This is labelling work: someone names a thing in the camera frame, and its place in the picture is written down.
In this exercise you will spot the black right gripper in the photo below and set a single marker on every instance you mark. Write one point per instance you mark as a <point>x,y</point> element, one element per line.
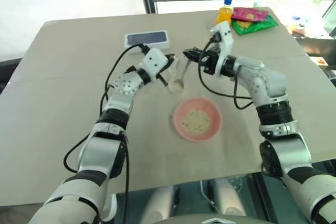
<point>210,60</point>

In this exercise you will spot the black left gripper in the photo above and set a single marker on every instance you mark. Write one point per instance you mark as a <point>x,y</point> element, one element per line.
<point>168,66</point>

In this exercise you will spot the clear glass mug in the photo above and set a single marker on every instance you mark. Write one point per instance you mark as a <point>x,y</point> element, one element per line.
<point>175,73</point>

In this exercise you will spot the metal spoon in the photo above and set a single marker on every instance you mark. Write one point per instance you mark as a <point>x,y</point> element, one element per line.
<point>184,73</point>

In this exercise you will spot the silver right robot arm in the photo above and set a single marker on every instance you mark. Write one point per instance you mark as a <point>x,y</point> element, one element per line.
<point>263,82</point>

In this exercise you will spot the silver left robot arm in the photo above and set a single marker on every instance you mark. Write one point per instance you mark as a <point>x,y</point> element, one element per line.
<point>123,85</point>

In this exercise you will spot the oatmeal in glass mug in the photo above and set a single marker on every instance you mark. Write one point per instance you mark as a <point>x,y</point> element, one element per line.
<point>176,85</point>

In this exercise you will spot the pink bowl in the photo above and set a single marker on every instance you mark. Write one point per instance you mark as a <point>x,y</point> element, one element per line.
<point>183,108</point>

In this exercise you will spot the oatmeal in pink bowl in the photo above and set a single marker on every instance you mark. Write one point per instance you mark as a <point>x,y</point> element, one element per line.
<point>196,121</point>

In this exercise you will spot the white phone box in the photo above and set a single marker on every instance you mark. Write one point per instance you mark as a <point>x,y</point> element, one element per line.
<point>147,39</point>

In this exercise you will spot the orange juice bottle blue cap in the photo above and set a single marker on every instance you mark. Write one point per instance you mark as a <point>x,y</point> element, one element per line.
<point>225,12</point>

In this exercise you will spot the green snack bag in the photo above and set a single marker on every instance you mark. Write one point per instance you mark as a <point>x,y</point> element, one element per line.
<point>256,26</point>

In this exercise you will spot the pink snack bag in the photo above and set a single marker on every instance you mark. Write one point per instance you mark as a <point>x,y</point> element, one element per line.
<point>249,14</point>

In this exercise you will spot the silver robot leg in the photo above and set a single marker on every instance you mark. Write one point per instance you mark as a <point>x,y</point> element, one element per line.
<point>229,197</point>
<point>157,203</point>

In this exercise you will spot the grey robot torso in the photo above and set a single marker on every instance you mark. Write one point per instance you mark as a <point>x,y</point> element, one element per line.
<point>215,220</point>

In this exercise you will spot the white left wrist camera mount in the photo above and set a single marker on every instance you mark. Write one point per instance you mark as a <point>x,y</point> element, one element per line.
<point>155,61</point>

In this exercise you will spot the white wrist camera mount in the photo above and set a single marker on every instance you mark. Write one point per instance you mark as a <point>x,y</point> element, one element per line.
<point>224,37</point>
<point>155,61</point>

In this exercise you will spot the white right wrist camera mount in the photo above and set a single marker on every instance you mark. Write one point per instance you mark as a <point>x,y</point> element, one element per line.
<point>224,37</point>

